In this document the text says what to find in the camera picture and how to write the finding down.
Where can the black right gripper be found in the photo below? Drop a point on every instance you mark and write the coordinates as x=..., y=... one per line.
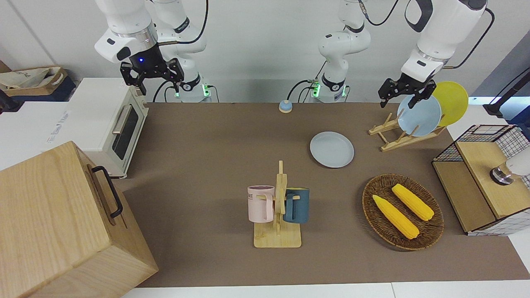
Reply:
x=147, y=62

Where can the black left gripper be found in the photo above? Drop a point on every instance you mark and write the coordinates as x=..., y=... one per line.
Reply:
x=408, y=87

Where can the gray round plate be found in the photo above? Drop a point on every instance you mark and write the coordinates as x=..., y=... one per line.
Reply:
x=332, y=150

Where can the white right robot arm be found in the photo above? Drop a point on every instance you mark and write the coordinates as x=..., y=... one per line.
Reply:
x=124, y=20

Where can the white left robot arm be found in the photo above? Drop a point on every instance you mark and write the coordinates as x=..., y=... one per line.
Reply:
x=447, y=29

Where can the light blue plate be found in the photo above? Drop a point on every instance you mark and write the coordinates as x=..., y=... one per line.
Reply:
x=422, y=118

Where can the wooden plate rack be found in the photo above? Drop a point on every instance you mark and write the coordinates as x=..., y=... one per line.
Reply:
x=397, y=140

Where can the yellow plate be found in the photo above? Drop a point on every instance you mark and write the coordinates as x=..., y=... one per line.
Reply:
x=453, y=101

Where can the white toaster oven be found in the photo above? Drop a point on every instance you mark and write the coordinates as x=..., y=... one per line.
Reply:
x=99, y=120

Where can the brown table mat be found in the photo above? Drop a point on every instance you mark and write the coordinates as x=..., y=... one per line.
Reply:
x=207, y=165

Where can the yellow corn cob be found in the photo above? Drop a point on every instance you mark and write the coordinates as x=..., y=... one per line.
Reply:
x=395, y=217
x=413, y=202

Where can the black stand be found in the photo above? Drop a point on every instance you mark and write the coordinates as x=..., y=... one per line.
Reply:
x=507, y=97

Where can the small blue call bell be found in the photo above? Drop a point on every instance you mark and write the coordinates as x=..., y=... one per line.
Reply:
x=285, y=106

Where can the brown wicker basket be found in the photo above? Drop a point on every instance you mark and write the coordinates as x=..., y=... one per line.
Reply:
x=379, y=223

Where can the cardboard box with bag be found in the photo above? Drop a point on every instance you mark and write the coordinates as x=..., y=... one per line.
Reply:
x=29, y=80

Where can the dark blue mug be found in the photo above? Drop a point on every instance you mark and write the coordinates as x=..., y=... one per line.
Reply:
x=299, y=206

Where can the pink mug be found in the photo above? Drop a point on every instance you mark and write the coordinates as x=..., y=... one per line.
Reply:
x=260, y=205

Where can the light wooden box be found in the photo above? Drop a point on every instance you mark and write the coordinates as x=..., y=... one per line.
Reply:
x=54, y=231

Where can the small wooden block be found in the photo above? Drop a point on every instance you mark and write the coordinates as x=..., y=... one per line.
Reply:
x=278, y=238

